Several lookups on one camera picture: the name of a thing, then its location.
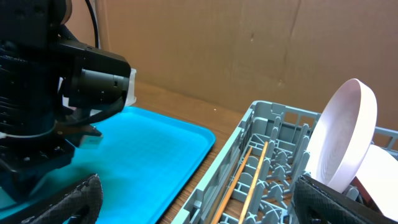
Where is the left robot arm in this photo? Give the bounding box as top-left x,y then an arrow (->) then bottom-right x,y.
1,0 -> 131,202

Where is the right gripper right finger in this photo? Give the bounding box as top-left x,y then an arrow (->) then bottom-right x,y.
292,175 -> 397,224

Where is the grey dishwasher rack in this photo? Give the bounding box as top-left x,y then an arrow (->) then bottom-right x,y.
174,101 -> 383,224

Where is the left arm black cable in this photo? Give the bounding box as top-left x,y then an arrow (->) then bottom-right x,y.
84,0 -> 101,49

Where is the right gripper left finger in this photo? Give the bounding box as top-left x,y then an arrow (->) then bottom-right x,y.
1,174 -> 103,224

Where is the teal serving tray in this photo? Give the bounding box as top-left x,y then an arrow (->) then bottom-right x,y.
1,107 -> 216,224

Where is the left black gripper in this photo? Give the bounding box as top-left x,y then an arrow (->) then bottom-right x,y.
0,121 -> 103,203

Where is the white round plate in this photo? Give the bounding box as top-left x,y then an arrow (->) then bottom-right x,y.
305,78 -> 377,193

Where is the pink bowl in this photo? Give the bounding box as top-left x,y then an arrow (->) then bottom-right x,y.
354,144 -> 398,222

